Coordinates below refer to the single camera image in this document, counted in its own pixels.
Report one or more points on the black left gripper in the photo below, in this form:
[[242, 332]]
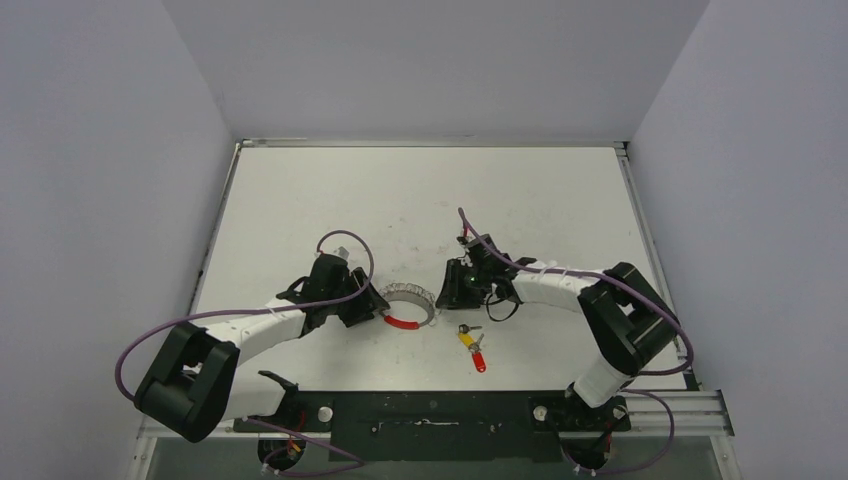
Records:
[[363, 309]]

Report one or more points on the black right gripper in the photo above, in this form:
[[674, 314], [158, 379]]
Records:
[[454, 284]]

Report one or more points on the large keyring with red grip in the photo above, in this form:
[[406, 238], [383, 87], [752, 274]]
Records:
[[410, 306]]

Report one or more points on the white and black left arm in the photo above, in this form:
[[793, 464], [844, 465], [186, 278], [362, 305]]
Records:
[[194, 382]]

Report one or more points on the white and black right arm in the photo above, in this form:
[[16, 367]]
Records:
[[629, 322]]

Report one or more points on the yellow tagged key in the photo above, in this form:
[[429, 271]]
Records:
[[464, 335]]

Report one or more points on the red tagged key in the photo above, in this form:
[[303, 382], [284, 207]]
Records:
[[477, 355]]

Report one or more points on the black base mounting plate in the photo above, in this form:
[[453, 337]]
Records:
[[588, 430]]

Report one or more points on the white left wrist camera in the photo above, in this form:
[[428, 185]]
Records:
[[342, 253]]

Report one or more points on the aluminium front rail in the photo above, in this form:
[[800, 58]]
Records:
[[696, 413]]

